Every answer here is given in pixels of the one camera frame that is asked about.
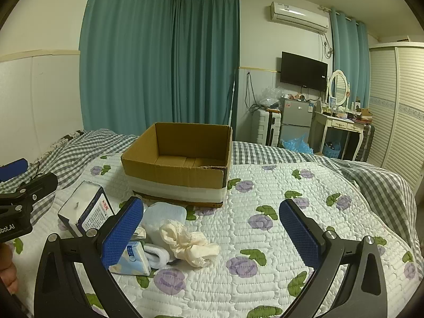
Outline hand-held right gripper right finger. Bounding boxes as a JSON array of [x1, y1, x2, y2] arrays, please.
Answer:
[[279, 199, 388, 318]]

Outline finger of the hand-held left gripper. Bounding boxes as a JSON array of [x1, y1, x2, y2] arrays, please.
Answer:
[[0, 158, 29, 183], [15, 172, 59, 206]]

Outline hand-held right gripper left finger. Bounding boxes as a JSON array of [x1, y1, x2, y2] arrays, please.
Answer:
[[34, 196, 145, 318]]

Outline small light blue tissue packet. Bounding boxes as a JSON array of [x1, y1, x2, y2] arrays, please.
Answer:
[[109, 241, 151, 276]]

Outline large white tissue pack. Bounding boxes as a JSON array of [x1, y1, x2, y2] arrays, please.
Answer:
[[58, 181, 115, 237]]

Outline cream lace sock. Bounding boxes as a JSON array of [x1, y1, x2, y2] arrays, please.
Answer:
[[160, 222, 221, 268]]

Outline brown cardboard box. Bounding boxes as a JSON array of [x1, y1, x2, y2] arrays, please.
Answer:
[[121, 122, 233, 210]]

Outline person's left hand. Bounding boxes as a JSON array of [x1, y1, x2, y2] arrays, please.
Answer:
[[0, 242, 18, 295]]

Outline white floral quilt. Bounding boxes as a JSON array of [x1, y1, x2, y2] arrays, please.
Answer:
[[10, 152, 423, 318]]

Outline dark floral pillow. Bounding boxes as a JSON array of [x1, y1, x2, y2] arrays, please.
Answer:
[[50, 130, 85, 149]]

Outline grey checked bedsheet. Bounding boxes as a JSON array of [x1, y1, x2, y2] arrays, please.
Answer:
[[0, 129, 414, 222]]

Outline blue plastic bag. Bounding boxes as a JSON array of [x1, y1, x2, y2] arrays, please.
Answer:
[[281, 134, 314, 155]]

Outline blue plastic basket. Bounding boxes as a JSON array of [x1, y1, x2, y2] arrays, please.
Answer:
[[323, 141, 342, 159]]

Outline white suitcase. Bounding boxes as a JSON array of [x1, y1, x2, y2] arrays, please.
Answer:
[[253, 109, 282, 146]]

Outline dark plaid suitcase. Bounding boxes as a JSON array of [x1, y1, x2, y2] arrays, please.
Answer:
[[356, 122, 375, 164]]

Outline grey small fridge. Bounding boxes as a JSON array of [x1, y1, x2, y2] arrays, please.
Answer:
[[280, 97, 317, 148]]

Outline white dressing table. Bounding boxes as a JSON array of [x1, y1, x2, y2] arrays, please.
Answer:
[[311, 109, 369, 163]]

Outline clear plastic bags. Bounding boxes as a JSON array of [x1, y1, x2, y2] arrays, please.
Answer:
[[260, 87, 286, 108]]

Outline white pole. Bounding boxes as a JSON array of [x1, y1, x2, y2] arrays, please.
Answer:
[[228, 69, 238, 129]]

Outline white oval mirror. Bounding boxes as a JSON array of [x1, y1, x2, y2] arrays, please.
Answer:
[[327, 69, 351, 108]]

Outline wide teal curtain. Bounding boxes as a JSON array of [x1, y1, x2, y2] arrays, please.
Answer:
[[79, 0, 175, 136]]

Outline white louvred wardrobe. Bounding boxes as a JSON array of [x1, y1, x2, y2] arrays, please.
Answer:
[[368, 41, 424, 193]]

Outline narrow teal curtain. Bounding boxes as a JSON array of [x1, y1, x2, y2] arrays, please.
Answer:
[[330, 9, 370, 108]]

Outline white air conditioner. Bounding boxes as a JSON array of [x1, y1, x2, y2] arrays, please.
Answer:
[[271, 1, 329, 34]]

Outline black wall cable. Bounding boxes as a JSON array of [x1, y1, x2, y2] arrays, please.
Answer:
[[244, 72, 266, 113]]

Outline black wall television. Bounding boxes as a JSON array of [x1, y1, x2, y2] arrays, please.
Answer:
[[280, 52, 328, 92]]

